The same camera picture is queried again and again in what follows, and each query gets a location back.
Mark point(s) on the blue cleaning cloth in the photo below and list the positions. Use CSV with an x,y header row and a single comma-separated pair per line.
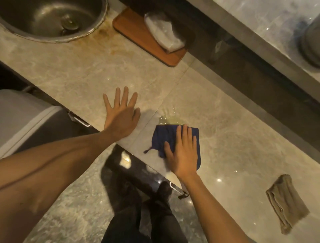
x,y
160,139

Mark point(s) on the grey trash bin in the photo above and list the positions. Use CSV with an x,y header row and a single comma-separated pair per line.
x,y
22,117

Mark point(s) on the person's dark trousers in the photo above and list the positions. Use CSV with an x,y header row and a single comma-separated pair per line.
x,y
140,217

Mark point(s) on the white plastic bag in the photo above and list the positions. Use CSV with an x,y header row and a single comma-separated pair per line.
x,y
163,31

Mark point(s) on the steel sink drain stopper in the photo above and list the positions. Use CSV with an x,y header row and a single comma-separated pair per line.
x,y
69,25

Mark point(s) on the wooden cutting board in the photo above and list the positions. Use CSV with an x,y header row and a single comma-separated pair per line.
x,y
132,30

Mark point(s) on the grey round pot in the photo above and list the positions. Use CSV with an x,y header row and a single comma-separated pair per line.
x,y
312,42

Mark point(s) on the person's left little finger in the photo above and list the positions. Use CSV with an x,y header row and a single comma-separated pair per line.
x,y
107,102

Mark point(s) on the person's right hand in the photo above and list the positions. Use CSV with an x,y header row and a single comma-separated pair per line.
x,y
183,157

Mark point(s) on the yellowish liquid spill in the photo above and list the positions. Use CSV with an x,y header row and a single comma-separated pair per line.
x,y
168,119

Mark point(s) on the black glossy cabinet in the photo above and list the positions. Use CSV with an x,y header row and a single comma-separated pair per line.
x,y
140,167

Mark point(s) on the person's right little finger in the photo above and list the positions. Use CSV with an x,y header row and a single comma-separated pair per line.
x,y
194,145

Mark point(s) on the person's left middle finger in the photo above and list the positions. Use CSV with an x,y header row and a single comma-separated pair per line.
x,y
124,96

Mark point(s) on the beige folded cloth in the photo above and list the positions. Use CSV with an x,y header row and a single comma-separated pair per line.
x,y
286,202

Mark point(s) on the person's right forearm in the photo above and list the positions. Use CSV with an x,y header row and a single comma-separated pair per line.
x,y
212,210

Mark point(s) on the person's left forearm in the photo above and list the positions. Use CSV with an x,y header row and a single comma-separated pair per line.
x,y
50,165

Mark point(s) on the person's right thumb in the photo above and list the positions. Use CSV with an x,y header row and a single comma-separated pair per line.
x,y
168,151

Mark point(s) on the person's left thumb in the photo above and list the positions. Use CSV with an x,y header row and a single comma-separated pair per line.
x,y
136,116

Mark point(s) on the round steel sink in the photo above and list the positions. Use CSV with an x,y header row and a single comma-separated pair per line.
x,y
37,17

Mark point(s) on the person's right middle finger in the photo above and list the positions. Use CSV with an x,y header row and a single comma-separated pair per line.
x,y
184,136

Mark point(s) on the person's left hand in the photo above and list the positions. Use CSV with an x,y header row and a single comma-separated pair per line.
x,y
120,120

